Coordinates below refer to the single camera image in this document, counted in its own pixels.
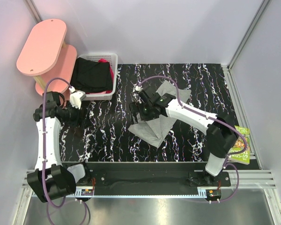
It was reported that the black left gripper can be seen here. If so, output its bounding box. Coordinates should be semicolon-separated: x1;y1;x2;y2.
61;100;92;129

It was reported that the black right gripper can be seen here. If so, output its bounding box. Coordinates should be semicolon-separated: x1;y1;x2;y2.
129;100;159;125

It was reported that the grey t shirt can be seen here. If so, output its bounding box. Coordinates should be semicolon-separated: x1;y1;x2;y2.
128;81;191;148

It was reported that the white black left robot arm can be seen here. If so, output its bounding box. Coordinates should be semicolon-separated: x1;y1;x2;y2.
27;91;92;203

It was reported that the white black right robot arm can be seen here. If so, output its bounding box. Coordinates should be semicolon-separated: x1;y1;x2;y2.
129;86;238;186

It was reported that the black t shirt in basket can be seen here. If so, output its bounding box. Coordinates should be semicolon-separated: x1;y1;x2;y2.
70;58;114;94

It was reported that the white perforated plastic basket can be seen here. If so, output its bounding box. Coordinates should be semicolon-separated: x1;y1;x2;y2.
70;53;118;100

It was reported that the pink three tier shelf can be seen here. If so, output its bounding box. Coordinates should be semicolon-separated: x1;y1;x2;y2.
16;19;77;96

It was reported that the green picture book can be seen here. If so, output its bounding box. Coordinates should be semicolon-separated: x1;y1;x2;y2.
229;126;251;165

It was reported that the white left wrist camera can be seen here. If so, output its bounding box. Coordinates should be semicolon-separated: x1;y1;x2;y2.
69;86;86;109

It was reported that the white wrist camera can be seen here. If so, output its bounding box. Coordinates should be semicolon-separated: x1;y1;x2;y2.
69;86;86;109
134;86;142;92

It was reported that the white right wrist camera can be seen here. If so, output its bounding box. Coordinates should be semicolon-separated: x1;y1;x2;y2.
134;86;142;92

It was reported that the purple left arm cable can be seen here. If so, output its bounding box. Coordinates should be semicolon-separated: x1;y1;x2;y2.
41;77;91;224

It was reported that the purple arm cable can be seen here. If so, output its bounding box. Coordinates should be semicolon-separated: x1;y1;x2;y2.
138;75;246;203
41;77;91;224

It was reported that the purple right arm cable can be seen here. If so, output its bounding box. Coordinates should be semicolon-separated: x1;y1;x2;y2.
138;75;246;203

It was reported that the aluminium frame rail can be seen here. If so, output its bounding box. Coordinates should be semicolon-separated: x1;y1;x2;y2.
12;167;281;225

